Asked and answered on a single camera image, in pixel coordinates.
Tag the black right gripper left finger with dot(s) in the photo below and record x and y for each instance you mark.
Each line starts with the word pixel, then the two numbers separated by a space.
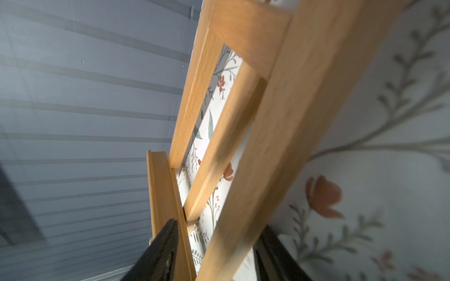
pixel 157 263

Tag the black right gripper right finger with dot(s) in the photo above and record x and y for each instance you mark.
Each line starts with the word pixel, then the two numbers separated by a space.
pixel 273 262

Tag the wooden easel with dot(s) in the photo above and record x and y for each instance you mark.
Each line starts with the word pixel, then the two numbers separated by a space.
pixel 299 66

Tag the floral table mat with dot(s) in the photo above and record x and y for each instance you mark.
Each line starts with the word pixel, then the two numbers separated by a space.
pixel 373 203

